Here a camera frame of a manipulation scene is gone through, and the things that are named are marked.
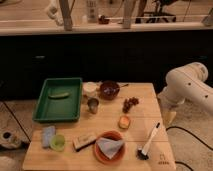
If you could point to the green plastic tray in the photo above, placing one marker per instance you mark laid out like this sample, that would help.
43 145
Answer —
59 110

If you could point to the green cucumber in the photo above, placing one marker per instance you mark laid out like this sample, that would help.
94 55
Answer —
58 96

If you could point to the orange yellow apple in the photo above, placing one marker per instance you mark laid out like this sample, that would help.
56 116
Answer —
124 122

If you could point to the dark red bowl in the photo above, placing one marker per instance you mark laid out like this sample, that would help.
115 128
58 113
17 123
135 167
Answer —
109 90

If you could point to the wooden block eraser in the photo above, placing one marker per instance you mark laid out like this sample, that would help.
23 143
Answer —
84 140

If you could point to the bunch of red grapes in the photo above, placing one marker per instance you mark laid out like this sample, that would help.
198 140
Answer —
129 103

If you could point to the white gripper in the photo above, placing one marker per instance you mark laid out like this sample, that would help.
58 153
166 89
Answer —
168 115

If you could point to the small metal cup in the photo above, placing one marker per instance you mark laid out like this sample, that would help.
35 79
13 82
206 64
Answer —
93 105

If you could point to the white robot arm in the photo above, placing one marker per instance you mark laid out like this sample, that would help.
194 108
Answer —
185 82

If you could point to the white round floor object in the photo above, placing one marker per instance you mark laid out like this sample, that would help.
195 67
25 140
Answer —
10 141

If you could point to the white ceramic cup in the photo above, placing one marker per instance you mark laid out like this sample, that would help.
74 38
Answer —
90 89

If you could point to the wooden shelf counter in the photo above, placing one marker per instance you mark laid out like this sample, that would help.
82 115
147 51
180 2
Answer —
49 27

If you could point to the orange plate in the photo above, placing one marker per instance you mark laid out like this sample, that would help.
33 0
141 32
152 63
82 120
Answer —
114 135

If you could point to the black white dish brush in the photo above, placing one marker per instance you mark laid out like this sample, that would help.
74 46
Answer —
142 151

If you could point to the grey folded cloth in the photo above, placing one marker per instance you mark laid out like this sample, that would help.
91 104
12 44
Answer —
109 147

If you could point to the light green plastic cup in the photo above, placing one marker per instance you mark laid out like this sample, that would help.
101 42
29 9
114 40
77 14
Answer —
57 143

